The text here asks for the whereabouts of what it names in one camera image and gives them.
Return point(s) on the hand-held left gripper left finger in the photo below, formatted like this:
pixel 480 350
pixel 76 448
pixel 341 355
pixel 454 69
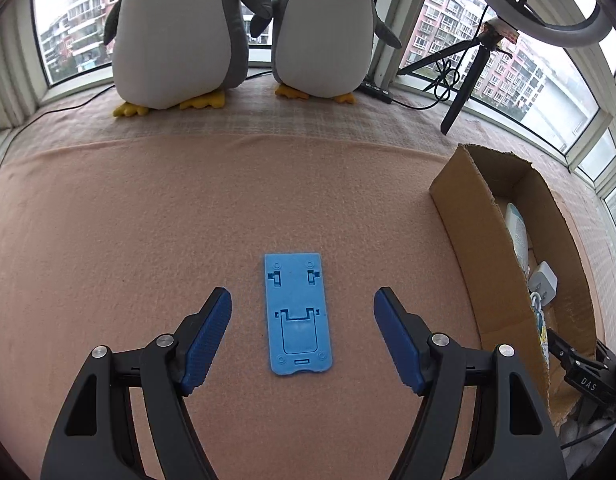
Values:
pixel 207 345

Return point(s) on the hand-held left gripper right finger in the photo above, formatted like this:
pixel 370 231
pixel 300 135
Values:
pixel 400 345

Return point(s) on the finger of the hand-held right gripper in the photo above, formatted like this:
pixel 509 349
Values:
pixel 562 350

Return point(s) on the patterned lighter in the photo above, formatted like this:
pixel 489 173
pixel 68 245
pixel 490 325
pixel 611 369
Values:
pixel 542 335

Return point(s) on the white wall charger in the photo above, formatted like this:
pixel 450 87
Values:
pixel 544 282

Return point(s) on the blue phone stand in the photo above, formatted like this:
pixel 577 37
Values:
pixel 298 315

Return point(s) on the cardboard box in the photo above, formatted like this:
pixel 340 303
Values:
pixel 488 260

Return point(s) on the white and blue lotion tube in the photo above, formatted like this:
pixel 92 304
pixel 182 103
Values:
pixel 517 235

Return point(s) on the person's right hand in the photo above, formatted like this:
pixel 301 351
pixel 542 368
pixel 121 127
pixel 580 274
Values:
pixel 588 430

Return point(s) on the checkered mat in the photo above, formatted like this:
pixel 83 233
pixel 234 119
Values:
pixel 288 120

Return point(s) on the black inline remote control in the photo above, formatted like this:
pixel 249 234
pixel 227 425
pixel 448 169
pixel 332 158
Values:
pixel 375 91

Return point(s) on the black tripod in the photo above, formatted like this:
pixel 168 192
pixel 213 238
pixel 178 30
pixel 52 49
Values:
pixel 463 95

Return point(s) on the large penguin plush toy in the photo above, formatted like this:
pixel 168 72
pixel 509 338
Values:
pixel 172 35

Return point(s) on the small penguin plush toy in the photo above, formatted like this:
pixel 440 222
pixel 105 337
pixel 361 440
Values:
pixel 323 35

